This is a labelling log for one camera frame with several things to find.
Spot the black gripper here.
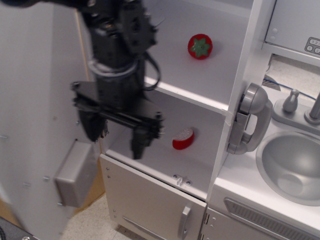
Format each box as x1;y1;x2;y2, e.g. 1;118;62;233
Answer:
70;70;163;160

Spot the white toy fridge door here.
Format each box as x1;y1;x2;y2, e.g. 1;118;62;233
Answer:
0;0;100;240

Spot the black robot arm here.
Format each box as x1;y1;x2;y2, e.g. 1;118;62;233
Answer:
56;0;163;160

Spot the grey ice dispenser panel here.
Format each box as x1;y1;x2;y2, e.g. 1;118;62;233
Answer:
54;140;98;208

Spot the plywood board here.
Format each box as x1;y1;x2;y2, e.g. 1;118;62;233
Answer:
0;9;106;227

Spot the red toy apple slice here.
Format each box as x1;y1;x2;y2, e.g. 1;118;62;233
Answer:
172;127;195;150

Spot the white lower freezer door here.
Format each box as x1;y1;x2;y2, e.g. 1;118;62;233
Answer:
100;154;207;240

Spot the white toy kitchen cabinet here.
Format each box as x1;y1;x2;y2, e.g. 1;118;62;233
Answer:
104;0;320;240

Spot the red toy tomato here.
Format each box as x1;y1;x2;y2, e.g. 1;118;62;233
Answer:
187;33;213;60

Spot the grey toy telephone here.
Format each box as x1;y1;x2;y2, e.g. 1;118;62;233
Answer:
227;83;273;155

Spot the black equipment corner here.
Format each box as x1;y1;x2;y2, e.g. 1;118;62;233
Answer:
0;217;38;240

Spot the grey oven vent panel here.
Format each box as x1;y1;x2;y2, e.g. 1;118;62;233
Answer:
223;198;320;240

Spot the grey toy faucet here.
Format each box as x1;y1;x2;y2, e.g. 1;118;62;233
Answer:
272;89;320;136

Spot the grey toy sink basin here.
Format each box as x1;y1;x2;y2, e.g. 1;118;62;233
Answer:
255;131;320;207

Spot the grey toy microwave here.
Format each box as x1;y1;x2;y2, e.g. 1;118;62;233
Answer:
262;0;320;66

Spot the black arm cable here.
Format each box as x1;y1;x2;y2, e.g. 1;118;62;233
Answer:
143;51;162;91

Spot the grey lower door handle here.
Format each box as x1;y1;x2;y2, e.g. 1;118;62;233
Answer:
177;206;191;240

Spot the blue cable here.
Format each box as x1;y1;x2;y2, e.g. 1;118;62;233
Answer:
262;78;318;101

